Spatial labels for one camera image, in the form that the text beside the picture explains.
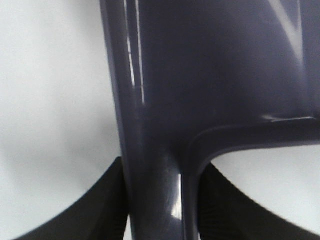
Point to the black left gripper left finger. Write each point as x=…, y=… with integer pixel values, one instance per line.
x=100, y=214

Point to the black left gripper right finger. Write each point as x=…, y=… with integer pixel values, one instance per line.
x=225, y=213

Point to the purple plastic dustpan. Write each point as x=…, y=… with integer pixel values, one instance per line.
x=196, y=79

